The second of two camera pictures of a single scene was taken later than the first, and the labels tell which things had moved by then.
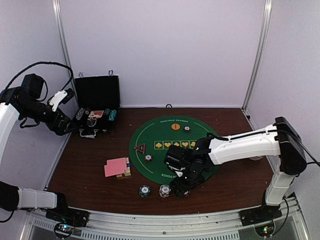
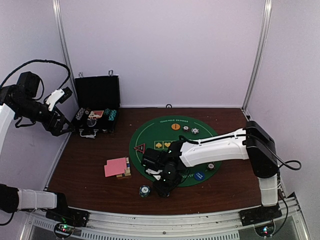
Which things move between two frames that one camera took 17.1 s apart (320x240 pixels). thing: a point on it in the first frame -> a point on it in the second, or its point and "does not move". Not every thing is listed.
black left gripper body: [51, 125] does not move
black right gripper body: [192, 178] -> [170, 182]
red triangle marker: [140, 148] does not move
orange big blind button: [175, 126] does not move
